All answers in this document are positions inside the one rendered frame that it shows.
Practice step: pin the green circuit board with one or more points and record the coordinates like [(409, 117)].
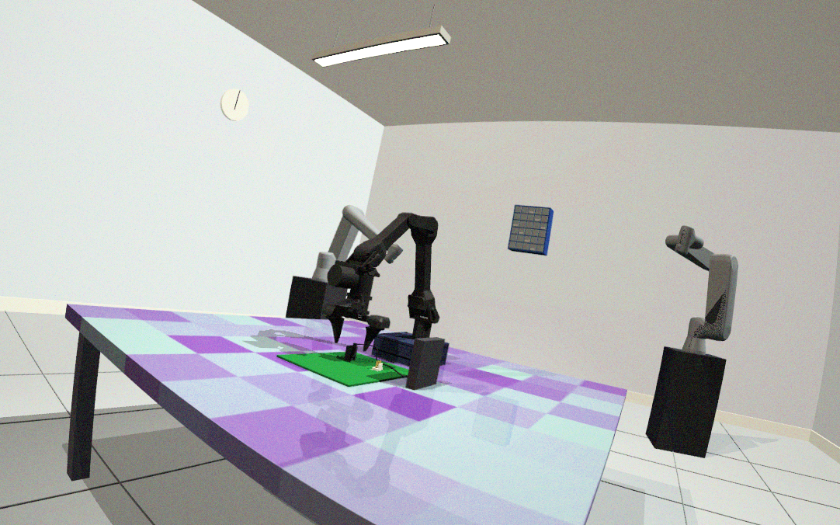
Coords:
[(363, 370)]

